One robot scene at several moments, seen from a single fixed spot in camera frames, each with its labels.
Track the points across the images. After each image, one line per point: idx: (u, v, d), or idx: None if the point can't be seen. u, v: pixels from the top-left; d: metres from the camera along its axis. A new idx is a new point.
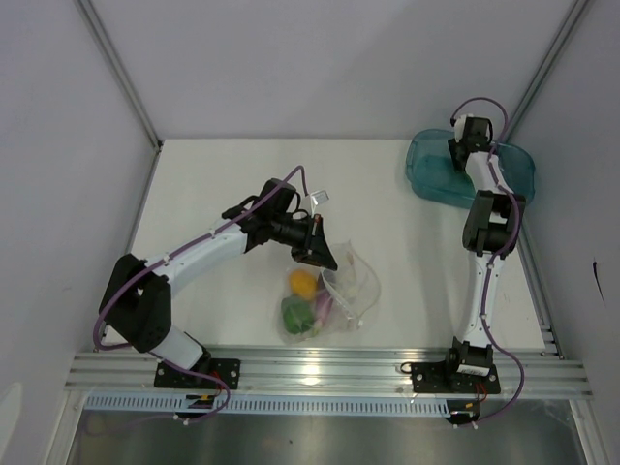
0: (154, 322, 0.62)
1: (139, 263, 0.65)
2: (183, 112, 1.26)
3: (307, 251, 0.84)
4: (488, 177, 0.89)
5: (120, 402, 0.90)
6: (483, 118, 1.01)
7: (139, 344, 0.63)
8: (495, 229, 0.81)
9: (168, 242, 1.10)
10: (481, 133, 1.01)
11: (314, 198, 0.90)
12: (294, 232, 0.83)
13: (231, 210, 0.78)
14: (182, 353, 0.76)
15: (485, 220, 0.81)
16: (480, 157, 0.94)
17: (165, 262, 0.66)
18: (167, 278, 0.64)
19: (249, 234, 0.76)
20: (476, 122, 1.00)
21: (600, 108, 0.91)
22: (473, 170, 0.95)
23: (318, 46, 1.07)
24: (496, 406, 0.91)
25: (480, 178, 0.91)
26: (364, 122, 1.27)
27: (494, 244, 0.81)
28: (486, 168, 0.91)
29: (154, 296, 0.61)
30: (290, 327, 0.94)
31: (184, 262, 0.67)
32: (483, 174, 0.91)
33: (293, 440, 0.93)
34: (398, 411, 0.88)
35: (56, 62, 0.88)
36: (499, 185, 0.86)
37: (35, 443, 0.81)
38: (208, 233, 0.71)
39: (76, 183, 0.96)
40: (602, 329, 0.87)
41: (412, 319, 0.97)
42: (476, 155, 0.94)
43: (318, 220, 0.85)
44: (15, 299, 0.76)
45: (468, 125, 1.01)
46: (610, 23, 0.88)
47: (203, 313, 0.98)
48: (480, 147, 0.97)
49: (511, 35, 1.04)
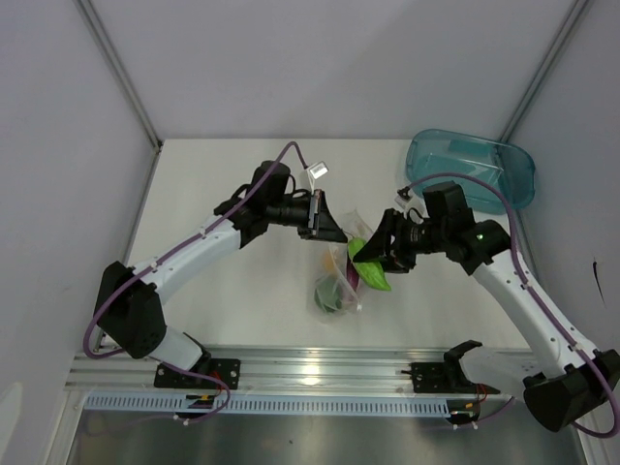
0: (146, 329, 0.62)
1: (126, 269, 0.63)
2: (183, 112, 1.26)
3: (313, 231, 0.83)
4: (546, 328, 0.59)
5: (121, 403, 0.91)
6: (455, 186, 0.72)
7: (134, 349, 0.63)
8: (585, 401, 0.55)
9: (167, 243, 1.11)
10: (463, 208, 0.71)
11: (312, 170, 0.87)
12: (294, 214, 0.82)
13: (223, 204, 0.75)
14: (183, 353, 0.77)
15: (576, 404, 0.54)
16: (506, 272, 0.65)
17: (153, 267, 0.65)
18: (155, 285, 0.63)
19: (243, 230, 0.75)
20: (450, 199, 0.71)
21: (601, 108, 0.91)
22: (498, 294, 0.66)
23: (318, 45, 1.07)
24: (494, 406, 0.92)
25: (526, 320, 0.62)
26: (364, 122, 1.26)
27: (580, 415, 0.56)
28: (534, 303, 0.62)
29: (142, 304, 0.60)
30: (318, 308, 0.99)
31: (173, 266, 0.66)
32: (535, 316, 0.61)
33: (293, 441, 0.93)
34: (397, 411, 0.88)
35: (56, 62, 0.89)
36: (573, 345, 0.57)
37: (34, 443, 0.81)
38: (199, 233, 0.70)
39: (75, 184, 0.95)
40: (602, 330, 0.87)
41: (410, 319, 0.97)
42: (498, 271, 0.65)
43: (319, 196, 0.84)
44: (14, 300, 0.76)
45: (443, 202, 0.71)
46: (611, 22, 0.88)
47: (201, 311, 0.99)
48: (486, 238, 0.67)
49: (512, 34, 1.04)
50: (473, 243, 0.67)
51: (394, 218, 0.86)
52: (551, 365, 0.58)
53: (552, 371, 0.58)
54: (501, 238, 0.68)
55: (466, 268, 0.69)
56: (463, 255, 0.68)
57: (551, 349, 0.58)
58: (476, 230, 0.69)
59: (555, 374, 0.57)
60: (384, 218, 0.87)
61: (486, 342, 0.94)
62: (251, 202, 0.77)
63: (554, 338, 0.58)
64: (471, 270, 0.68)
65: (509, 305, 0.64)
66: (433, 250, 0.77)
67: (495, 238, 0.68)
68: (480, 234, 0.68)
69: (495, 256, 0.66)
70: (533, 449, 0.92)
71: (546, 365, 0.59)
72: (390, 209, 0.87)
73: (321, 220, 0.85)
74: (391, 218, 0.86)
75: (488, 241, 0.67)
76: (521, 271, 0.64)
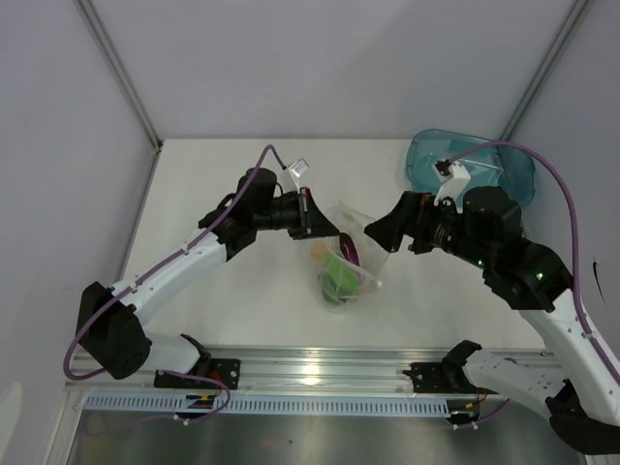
0: (127, 352, 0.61)
1: (105, 291, 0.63)
2: (183, 112, 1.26)
3: (306, 230, 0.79)
4: (604, 377, 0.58)
5: (120, 402, 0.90)
6: (512, 208, 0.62)
7: (114, 370, 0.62)
8: None
9: (168, 243, 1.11)
10: (515, 233, 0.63)
11: (293, 169, 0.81)
12: (285, 215, 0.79)
13: (206, 217, 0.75)
14: (177, 356, 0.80)
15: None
16: (567, 321, 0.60)
17: (133, 288, 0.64)
18: (135, 307, 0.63)
19: (228, 242, 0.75)
20: (508, 223, 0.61)
21: (601, 109, 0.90)
22: (551, 335, 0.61)
23: (319, 45, 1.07)
24: (493, 405, 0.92)
25: (582, 367, 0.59)
26: (364, 122, 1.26)
27: None
28: (595, 354, 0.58)
29: (121, 331, 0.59)
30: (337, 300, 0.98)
31: (154, 285, 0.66)
32: (592, 366, 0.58)
33: (293, 441, 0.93)
34: (398, 411, 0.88)
35: (57, 62, 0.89)
36: None
37: (35, 443, 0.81)
38: (181, 249, 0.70)
39: (75, 184, 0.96)
40: (602, 330, 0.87)
41: (411, 320, 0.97)
42: (559, 321, 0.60)
43: (306, 193, 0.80)
44: (15, 300, 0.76)
45: (498, 228, 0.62)
46: (610, 23, 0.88)
47: (201, 312, 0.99)
48: (544, 278, 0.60)
49: (511, 35, 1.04)
50: (533, 282, 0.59)
51: (417, 208, 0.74)
52: (603, 412, 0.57)
53: (603, 419, 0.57)
54: (559, 273, 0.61)
55: (513, 303, 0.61)
56: (517, 294, 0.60)
57: (609, 402, 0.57)
58: (531, 263, 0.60)
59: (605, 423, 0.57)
60: (402, 202, 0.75)
61: (486, 342, 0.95)
62: (235, 213, 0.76)
63: (612, 390, 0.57)
64: (519, 306, 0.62)
65: (562, 351, 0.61)
66: (455, 255, 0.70)
67: (551, 275, 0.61)
68: (539, 273, 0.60)
69: (555, 301, 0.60)
70: (533, 448, 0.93)
71: (595, 410, 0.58)
72: (413, 192, 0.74)
73: (316, 218, 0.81)
74: (411, 208, 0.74)
75: (545, 280, 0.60)
76: (579, 316, 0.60)
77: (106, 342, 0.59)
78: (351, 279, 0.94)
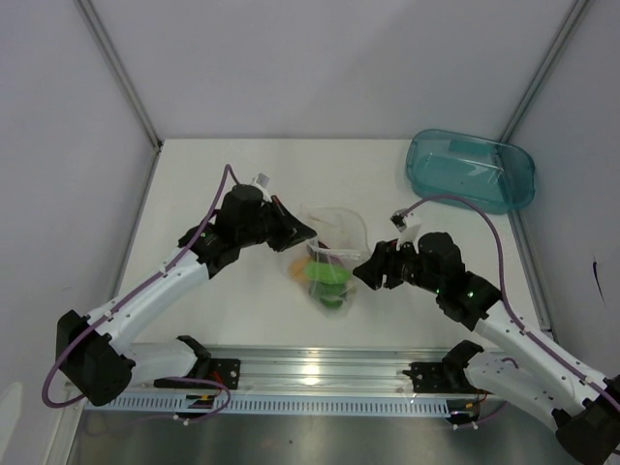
0: (107, 379, 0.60)
1: (81, 321, 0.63)
2: (183, 111, 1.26)
3: (292, 229, 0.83)
4: (555, 366, 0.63)
5: (120, 403, 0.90)
6: (448, 246, 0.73)
7: (94, 397, 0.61)
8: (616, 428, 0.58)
9: (167, 244, 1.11)
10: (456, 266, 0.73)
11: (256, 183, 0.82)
12: (267, 227, 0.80)
13: (187, 235, 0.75)
14: (172, 362, 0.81)
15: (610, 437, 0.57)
16: (504, 324, 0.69)
17: (108, 317, 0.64)
18: (108, 336, 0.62)
19: (210, 260, 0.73)
20: (449, 260, 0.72)
21: (601, 109, 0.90)
22: (501, 342, 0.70)
23: (319, 44, 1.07)
24: (494, 405, 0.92)
25: (533, 362, 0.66)
26: (364, 122, 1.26)
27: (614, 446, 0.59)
28: (536, 347, 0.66)
29: (96, 361, 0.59)
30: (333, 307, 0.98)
31: (131, 313, 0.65)
32: (539, 358, 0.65)
33: (293, 441, 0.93)
34: (398, 411, 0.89)
35: (56, 61, 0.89)
36: (583, 380, 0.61)
37: (35, 443, 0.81)
38: (159, 271, 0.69)
39: (75, 183, 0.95)
40: (602, 329, 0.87)
41: (410, 321, 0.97)
42: (497, 325, 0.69)
43: (277, 200, 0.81)
44: (15, 300, 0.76)
45: (441, 264, 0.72)
46: (609, 23, 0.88)
47: (200, 312, 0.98)
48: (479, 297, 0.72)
49: (511, 35, 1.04)
50: (467, 302, 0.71)
51: (387, 254, 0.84)
52: (571, 402, 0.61)
53: (572, 408, 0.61)
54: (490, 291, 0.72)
55: (466, 325, 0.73)
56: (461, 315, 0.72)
57: (565, 387, 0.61)
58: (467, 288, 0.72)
59: (576, 411, 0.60)
60: (376, 251, 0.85)
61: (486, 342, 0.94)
62: (221, 229, 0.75)
63: (565, 377, 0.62)
64: (473, 326, 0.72)
65: (514, 353, 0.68)
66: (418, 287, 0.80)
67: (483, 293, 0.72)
68: (470, 292, 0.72)
69: (490, 311, 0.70)
70: (534, 448, 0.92)
71: (566, 404, 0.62)
72: (382, 242, 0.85)
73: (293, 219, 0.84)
74: (383, 254, 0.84)
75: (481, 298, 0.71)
76: (515, 319, 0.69)
77: (84, 369, 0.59)
78: (344, 272, 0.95)
